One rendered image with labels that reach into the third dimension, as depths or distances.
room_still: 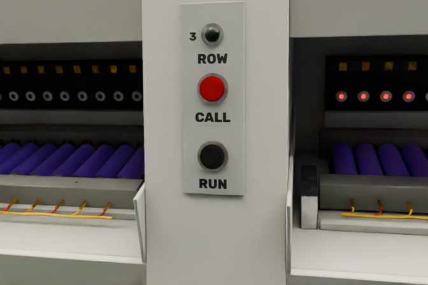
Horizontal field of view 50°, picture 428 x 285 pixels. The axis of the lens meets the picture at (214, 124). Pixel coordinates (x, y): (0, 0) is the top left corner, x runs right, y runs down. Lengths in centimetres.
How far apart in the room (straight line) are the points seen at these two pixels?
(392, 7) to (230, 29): 10
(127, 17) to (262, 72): 10
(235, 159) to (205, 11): 10
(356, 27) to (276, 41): 5
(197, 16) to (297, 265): 17
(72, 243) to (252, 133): 16
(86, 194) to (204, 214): 12
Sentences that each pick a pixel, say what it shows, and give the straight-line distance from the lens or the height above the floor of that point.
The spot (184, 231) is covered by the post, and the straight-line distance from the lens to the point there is 31.
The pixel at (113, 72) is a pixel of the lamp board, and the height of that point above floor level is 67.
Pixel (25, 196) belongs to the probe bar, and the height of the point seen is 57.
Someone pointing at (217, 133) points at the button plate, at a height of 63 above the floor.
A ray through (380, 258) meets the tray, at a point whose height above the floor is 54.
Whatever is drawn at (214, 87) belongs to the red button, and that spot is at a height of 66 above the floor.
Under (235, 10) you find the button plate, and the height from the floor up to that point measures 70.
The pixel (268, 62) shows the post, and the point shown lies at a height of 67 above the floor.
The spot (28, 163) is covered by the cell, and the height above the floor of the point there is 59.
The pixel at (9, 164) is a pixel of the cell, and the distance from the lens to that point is 47.
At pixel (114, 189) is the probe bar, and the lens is 37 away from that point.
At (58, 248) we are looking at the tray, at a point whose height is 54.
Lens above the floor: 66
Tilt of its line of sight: 5 degrees down
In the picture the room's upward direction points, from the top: straight up
